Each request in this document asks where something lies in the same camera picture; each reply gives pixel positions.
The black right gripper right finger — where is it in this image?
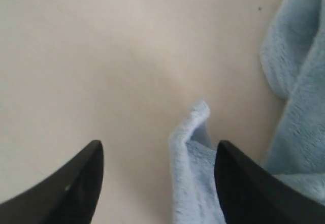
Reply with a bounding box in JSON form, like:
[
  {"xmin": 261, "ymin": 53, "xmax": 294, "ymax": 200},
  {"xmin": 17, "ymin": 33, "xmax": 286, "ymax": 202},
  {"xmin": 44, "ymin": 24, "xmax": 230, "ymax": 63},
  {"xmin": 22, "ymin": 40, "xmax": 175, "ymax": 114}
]
[{"xmin": 214, "ymin": 141, "xmax": 324, "ymax": 223}]

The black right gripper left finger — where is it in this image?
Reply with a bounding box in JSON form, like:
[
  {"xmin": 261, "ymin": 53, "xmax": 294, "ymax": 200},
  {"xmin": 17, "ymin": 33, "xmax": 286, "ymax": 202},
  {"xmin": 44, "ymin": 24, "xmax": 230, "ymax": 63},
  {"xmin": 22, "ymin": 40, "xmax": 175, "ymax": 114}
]
[{"xmin": 1, "ymin": 140, "xmax": 104, "ymax": 224}]

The light blue fleece towel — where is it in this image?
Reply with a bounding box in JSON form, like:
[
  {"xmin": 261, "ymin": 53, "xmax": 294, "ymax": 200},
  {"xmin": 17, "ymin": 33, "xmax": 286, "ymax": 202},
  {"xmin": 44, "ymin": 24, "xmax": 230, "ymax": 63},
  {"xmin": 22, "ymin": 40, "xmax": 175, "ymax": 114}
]
[{"xmin": 169, "ymin": 0, "xmax": 324, "ymax": 223}]

